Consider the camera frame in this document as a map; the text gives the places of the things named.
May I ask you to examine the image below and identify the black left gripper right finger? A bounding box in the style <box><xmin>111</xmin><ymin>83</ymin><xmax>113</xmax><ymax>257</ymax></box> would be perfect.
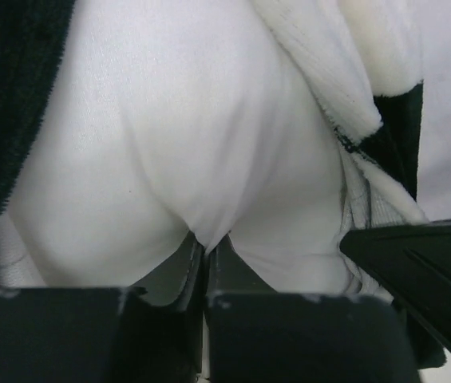
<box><xmin>207</xmin><ymin>237</ymin><xmax>421</xmax><ymax>383</ymax></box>

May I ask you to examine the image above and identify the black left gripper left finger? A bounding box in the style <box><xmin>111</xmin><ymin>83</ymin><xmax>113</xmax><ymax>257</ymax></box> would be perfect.
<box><xmin>0</xmin><ymin>235</ymin><xmax>203</xmax><ymax>382</ymax></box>

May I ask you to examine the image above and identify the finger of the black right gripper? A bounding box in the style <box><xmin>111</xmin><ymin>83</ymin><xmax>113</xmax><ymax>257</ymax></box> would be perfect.
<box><xmin>339</xmin><ymin>219</ymin><xmax>451</xmax><ymax>353</ymax></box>

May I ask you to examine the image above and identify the white pillow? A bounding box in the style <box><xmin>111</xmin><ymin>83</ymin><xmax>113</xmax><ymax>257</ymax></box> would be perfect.
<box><xmin>0</xmin><ymin>1</ymin><xmax>360</xmax><ymax>294</ymax></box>

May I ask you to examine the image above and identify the black white checkered pillowcase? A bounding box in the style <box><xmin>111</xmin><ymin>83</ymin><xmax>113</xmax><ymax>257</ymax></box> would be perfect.
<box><xmin>0</xmin><ymin>0</ymin><xmax>451</xmax><ymax>296</ymax></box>

